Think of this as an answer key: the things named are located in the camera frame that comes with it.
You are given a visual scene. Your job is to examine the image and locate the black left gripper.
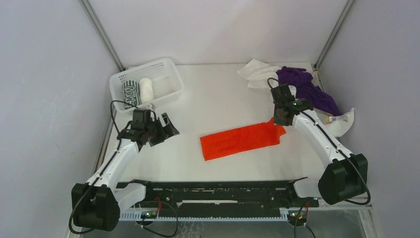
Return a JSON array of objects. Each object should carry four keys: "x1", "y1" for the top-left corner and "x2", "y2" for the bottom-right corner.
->
[{"x1": 145, "y1": 114, "x2": 179, "y2": 147}]

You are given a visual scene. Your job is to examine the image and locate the orange towel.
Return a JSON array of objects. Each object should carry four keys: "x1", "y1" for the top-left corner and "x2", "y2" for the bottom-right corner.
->
[{"x1": 200, "y1": 118, "x2": 287, "y2": 161}]

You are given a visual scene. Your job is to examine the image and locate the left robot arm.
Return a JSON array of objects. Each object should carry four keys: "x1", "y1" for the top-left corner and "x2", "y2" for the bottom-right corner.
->
[{"x1": 68, "y1": 109, "x2": 179, "y2": 235}]

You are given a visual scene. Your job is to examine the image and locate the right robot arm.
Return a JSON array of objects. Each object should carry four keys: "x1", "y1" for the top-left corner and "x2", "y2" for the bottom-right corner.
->
[{"x1": 270, "y1": 84, "x2": 371, "y2": 206}]

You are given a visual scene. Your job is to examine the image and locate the rolled white towel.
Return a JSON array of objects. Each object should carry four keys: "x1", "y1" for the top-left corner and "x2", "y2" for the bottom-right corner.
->
[{"x1": 139, "y1": 78, "x2": 155, "y2": 104}]

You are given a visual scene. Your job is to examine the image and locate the grey yellow patterned towel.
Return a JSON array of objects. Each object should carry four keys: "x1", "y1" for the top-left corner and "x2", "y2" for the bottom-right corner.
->
[{"x1": 314, "y1": 108, "x2": 333, "y2": 124}]

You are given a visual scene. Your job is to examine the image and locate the purple towel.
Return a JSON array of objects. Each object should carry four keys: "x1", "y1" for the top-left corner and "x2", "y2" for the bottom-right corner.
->
[{"x1": 276, "y1": 66, "x2": 340, "y2": 116}]

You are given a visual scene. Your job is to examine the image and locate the small white towel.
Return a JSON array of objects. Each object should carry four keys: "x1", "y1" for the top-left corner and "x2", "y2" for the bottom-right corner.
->
[{"x1": 237, "y1": 59, "x2": 281, "y2": 89}]

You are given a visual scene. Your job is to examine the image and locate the white plastic basket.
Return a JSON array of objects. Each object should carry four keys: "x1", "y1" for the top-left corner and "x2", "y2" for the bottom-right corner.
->
[{"x1": 109, "y1": 58, "x2": 184, "y2": 113}]

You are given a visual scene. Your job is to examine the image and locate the large white towel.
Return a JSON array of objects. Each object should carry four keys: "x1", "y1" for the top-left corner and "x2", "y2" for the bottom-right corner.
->
[{"x1": 270, "y1": 70, "x2": 355, "y2": 138}]

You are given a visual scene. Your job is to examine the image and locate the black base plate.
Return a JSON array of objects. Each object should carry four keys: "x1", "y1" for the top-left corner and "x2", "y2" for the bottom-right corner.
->
[{"x1": 133, "y1": 179, "x2": 305, "y2": 215}]

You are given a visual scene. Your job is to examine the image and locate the white slotted cable duct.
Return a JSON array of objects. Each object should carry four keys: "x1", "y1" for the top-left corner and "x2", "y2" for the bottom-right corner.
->
[{"x1": 117, "y1": 209, "x2": 306, "y2": 222}]

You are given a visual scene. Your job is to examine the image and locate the aluminium corner post right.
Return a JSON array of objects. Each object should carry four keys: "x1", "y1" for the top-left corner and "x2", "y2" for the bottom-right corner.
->
[{"x1": 314, "y1": 0, "x2": 356, "y2": 70}]

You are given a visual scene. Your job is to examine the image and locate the aluminium corner post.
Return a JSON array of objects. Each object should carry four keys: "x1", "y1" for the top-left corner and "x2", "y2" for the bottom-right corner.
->
[
  {"x1": 78, "y1": 0, "x2": 125, "y2": 72},
  {"x1": 314, "y1": 0, "x2": 356, "y2": 70}
]

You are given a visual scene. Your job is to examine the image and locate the aluminium corner post left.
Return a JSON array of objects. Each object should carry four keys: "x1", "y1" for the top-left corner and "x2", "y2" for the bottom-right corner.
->
[{"x1": 78, "y1": 0, "x2": 125, "y2": 72}]

